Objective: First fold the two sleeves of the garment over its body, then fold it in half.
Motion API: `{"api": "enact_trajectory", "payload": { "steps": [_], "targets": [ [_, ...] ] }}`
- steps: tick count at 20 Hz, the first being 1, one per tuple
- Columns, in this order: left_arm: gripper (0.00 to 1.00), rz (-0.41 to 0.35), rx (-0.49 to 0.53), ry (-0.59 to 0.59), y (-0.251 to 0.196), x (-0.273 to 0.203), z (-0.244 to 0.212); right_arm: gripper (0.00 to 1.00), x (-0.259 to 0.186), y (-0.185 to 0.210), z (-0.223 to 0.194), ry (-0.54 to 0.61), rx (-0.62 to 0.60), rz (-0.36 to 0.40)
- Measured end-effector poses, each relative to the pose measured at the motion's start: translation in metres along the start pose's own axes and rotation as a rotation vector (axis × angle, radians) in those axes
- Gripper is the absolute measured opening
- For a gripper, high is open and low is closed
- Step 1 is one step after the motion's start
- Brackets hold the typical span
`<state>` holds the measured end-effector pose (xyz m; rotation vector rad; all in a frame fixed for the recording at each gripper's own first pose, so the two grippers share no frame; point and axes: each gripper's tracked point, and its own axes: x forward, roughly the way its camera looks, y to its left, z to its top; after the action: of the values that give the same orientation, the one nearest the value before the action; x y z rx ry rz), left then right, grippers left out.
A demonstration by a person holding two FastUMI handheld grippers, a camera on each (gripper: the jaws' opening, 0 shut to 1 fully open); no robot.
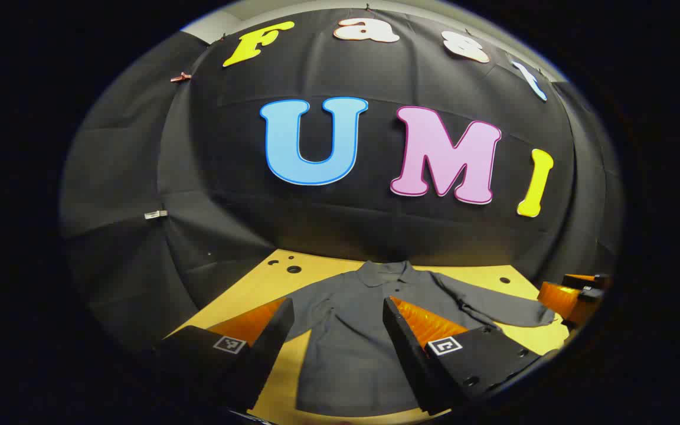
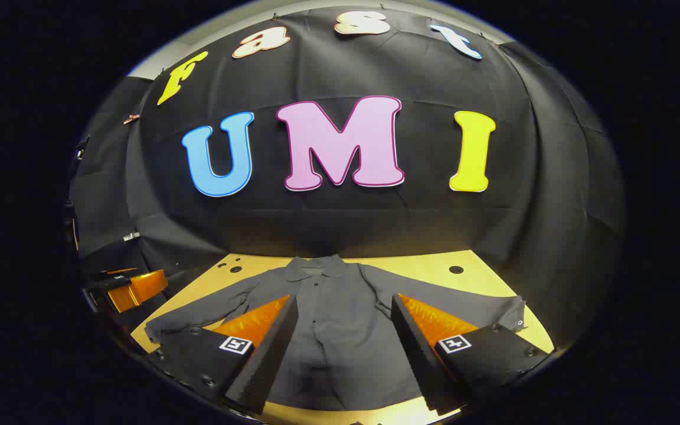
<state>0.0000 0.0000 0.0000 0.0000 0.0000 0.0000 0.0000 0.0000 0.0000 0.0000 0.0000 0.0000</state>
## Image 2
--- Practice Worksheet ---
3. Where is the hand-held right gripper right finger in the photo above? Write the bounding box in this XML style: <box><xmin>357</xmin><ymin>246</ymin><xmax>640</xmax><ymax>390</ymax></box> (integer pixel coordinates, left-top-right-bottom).
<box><xmin>391</xmin><ymin>293</ymin><xmax>554</xmax><ymax>417</ymax></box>

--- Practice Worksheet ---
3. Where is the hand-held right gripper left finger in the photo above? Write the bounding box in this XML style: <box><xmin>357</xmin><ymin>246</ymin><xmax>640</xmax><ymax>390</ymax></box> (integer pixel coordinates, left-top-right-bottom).
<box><xmin>145</xmin><ymin>294</ymin><xmax>299</xmax><ymax>416</ymax></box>

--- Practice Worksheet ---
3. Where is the grey long-sleeved collared shirt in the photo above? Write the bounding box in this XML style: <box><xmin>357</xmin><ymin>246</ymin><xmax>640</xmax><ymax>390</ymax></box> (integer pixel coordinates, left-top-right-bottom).
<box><xmin>144</xmin><ymin>254</ymin><xmax>527</xmax><ymax>411</ymax></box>

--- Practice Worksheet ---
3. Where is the black backdrop cloth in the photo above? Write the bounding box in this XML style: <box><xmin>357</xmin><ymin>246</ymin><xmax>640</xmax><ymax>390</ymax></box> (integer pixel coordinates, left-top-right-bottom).
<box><xmin>68</xmin><ymin>6</ymin><xmax>627</xmax><ymax>355</ymax></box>

